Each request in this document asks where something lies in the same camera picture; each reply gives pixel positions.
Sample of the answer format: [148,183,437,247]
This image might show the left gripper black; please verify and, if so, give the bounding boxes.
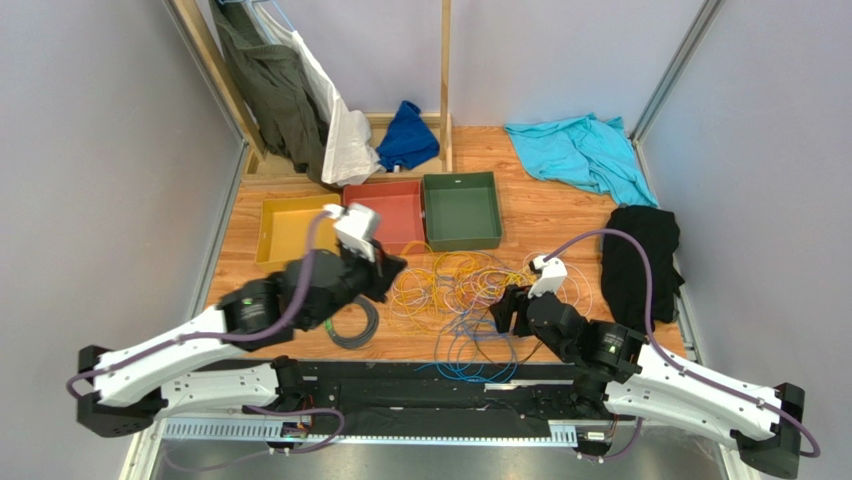
[306,239,409,331]

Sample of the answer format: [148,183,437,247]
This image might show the orange yellow thin cable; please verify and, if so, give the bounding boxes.
[387,240,527,335]

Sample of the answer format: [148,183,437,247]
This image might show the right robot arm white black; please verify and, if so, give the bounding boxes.
[489,285,805,479]

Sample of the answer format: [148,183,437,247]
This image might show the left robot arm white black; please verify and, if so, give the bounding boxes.
[68,249,408,438]

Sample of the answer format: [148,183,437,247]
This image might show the yellow plastic bin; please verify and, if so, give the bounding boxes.
[255,194,341,273]

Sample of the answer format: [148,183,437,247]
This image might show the black cloth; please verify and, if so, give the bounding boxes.
[601,206,685,332]

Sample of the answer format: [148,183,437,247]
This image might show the red plastic bin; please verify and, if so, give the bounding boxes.
[342,180,427,255]

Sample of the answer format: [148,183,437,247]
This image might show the white garment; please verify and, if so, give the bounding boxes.
[251,6,381,186]

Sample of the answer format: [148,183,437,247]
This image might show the green plastic bin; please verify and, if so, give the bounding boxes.
[422,172,503,252]

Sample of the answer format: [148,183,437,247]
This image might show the dark blue cloth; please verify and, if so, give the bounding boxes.
[376,101,440,171]

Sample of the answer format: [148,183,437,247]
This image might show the cyan cloth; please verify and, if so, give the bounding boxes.
[504,113,659,207]

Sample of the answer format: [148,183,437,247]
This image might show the olive green garment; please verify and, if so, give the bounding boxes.
[209,1,329,184]

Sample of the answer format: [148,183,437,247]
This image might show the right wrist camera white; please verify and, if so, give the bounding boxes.
[528,255,567,299]

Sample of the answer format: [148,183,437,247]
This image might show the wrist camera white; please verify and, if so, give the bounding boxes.
[323,203,381,262]
[528,255,567,299]

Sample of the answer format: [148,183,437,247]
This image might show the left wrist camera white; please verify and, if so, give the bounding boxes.
[323,203,381,262]

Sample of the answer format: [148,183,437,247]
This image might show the grey coiled cable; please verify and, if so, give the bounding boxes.
[324,296,381,351]

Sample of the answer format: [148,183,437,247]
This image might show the bright yellow cable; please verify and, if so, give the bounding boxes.
[465,262,554,301]

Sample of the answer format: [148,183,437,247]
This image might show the blue thin cable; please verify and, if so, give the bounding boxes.
[415,249,520,384]

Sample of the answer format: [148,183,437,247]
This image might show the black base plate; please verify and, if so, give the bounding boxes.
[202,360,613,440]

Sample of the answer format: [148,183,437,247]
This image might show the aluminium rail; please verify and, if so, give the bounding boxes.
[159,415,580,449]

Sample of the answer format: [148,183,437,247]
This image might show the wooden rack frame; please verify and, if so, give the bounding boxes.
[169,1,454,185]

